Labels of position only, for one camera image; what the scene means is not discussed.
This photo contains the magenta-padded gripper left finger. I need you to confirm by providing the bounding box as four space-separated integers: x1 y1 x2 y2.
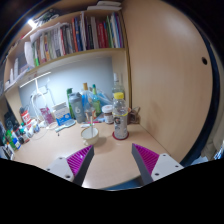
45 144 95 187

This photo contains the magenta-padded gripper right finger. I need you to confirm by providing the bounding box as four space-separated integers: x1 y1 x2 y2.
131 143 185 186

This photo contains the clear yellow-capped drink bottle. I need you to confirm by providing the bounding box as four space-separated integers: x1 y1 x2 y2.
111 92 130 140

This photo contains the white cup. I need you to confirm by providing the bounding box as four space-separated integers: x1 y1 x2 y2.
80 125 100 146

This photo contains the light blue hair brush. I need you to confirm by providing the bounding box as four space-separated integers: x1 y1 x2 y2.
54 119 77 133

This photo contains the wooden stick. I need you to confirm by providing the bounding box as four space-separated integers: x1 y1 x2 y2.
85 111 95 138

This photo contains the flat round red coaster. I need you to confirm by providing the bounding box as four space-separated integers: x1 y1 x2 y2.
111 130 130 141

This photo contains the brown mug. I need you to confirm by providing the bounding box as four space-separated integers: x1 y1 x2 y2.
128 106 141 125

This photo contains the blue and white box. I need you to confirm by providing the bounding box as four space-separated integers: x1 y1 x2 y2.
53 101 72 127

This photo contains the grey shaker bottle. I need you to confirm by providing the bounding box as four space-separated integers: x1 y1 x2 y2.
68 92 87 124

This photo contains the white-lidded dark jar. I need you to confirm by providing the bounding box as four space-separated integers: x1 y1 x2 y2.
101 104 114 125

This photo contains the magenta pouch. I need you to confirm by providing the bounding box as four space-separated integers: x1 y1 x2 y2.
39 106 56 126

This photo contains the tall green bottle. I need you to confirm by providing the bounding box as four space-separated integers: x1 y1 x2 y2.
66 87 75 120

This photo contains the clear bottle with yellow top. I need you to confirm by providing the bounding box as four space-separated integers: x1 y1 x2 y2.
80 82 96 119

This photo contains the green glass bottle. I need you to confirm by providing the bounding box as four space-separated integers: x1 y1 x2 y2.
91 84 102 116

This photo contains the clear glass bottle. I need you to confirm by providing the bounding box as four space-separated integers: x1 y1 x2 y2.
112 72 125 98

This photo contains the wooden shelf unit with books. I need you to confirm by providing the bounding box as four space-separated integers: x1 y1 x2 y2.
3 0 133 111

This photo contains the white ceiling light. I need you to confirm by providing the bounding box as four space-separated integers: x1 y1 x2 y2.
27 18 38 29

